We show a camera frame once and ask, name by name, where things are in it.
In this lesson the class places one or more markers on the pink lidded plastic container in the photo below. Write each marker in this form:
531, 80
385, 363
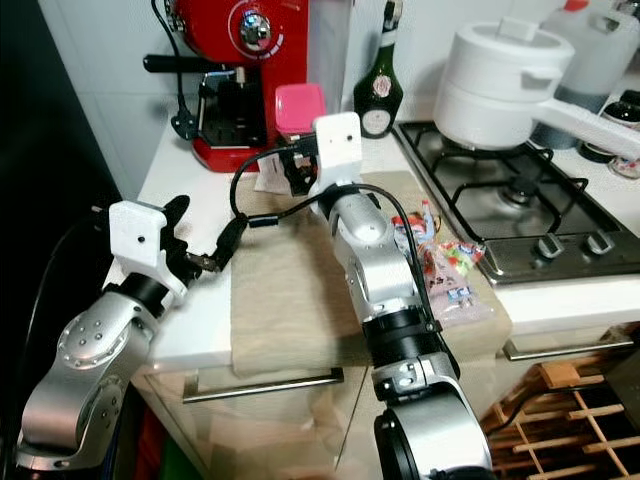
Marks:
300, 108

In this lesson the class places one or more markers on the printed snack bag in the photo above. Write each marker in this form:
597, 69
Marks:
455, 285

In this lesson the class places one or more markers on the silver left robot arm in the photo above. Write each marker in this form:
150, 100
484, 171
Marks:
85, 350

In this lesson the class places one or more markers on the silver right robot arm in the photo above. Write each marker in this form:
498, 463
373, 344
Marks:
370, 250

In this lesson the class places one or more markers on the beige cloth counter mat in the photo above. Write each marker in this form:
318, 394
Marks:
290, 300

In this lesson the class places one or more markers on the red coffee machine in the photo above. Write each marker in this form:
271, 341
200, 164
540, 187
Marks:
260, 80

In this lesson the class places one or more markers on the dark green glass bottle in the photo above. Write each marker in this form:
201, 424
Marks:
378, 100

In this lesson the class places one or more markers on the tall dark appliance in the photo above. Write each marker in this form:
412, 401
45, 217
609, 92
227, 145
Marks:
50, 120

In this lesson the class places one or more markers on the beige kitchen cabinet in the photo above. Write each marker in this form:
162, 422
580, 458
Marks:
260, 430

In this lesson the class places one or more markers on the red plastic crate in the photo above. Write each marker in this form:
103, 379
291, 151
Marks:
147, 440

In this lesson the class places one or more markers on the green plastic crate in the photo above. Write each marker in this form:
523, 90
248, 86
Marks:
175, 465

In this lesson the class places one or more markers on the white lidded cooking pot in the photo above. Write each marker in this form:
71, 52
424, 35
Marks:
500, 90

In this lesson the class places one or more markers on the steel gas hob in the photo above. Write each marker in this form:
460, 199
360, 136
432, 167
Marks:
520, 200

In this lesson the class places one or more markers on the grey hob knob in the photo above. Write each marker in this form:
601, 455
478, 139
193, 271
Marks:
600, 243
550, 247

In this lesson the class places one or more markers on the white plastic jug red cap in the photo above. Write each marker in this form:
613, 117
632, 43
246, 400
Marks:
590, 55

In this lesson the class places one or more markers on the dark glass jar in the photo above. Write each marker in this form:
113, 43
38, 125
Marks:
622, 115

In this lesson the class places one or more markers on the wooden slatted rack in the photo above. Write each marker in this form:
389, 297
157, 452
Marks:
570, 420

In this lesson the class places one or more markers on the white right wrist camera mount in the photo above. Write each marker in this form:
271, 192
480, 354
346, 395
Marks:
338, 150

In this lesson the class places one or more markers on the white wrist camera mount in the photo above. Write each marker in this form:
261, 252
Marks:
338, 150
140, 245

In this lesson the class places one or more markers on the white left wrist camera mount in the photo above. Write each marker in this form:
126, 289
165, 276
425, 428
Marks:
140, 245

